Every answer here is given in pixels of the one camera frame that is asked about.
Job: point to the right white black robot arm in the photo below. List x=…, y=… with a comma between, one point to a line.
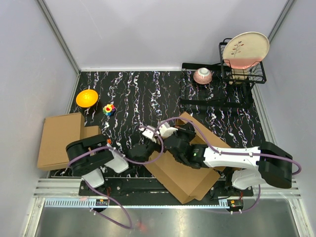
x=264, y=164

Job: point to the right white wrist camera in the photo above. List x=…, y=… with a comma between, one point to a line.
x=165, y=130

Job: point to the closed brown cardboard box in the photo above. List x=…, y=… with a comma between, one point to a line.
x=57, y=133

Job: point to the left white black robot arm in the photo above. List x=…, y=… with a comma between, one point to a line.
x=87, y=155

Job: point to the pink patterned ceramic bowl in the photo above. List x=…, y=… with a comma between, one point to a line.
x=202, y=76

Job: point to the black wire dish rack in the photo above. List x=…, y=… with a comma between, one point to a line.
x=222, y=91

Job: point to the brown cardboard box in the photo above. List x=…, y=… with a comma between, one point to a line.
x=57, y=133
x=183, y=182

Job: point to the beige cup in rack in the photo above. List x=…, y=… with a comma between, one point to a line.
x=239, y=74

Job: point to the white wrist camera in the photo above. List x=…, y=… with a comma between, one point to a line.
x=165, y=130
x=148, y=132

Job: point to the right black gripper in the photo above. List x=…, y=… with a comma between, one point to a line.
x=186, y=129

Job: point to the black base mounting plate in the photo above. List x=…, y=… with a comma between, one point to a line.
x=118, y=187

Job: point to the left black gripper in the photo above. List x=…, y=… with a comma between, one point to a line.
x=158, y=148

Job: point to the beige plate with leaf pattern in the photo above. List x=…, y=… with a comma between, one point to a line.
x=246, y=50

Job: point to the orange bowl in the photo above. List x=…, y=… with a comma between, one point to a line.
x=87, y=98

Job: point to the colourful flower toy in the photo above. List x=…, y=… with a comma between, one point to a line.
x=109, y=109

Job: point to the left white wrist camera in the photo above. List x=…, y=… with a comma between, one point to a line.
x=148, y=132

